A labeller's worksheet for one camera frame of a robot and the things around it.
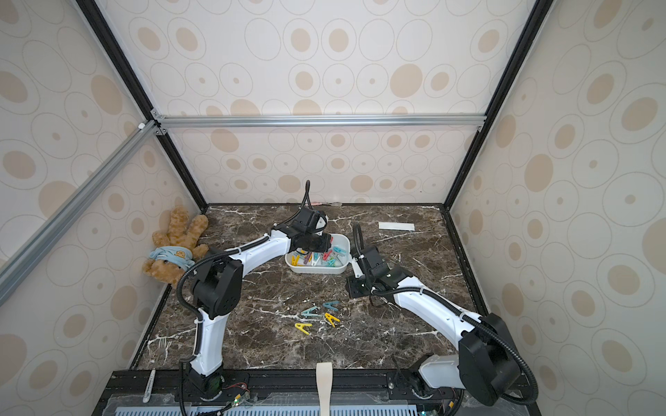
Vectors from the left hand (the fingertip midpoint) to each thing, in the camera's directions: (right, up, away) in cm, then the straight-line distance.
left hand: (339, 243), depth 94 cm
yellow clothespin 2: (-13, -27, -9) cm, 31 cm away
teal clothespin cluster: (-3, -8, +4) cm, 9 cm away
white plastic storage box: (-10, -8, +6) cm, 14 cm away
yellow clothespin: (-17, -7, +6) cm, 20 cm away
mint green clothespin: (-11, -23, -7) cm, 26 cm away
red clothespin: (-5, -5, +6) cm, 9 cm away
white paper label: (+25, +6, +19) cm, 32 cm away
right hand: (+6, -13, -9) cm, 17 cm away
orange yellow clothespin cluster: (-3, -25, -8) cm, 26 cm away
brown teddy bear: (-59, -3, -1) cm, 59 cm away
